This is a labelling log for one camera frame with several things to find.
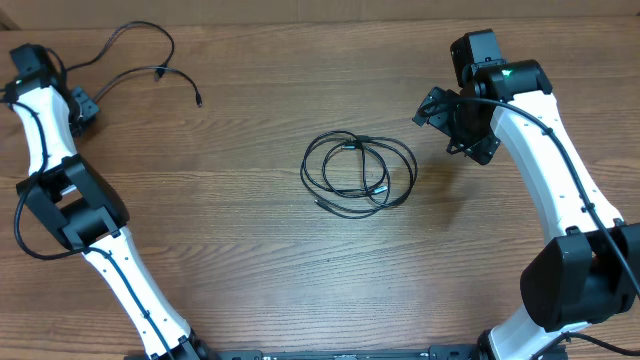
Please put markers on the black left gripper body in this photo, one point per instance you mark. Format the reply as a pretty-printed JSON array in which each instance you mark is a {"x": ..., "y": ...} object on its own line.
[{"x": 83, "y": 107}]

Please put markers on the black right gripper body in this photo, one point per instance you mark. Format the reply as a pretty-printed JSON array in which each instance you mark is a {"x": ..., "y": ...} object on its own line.
[{"x": 465, "y": 130}]

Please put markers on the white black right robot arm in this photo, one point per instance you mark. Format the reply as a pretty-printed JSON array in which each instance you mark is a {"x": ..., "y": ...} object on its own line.
[{"x": 588, "y": 269}]

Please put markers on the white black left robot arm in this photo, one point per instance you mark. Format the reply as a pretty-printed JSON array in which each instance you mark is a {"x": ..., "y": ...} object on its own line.
[{"x": 79, "y": 208}]

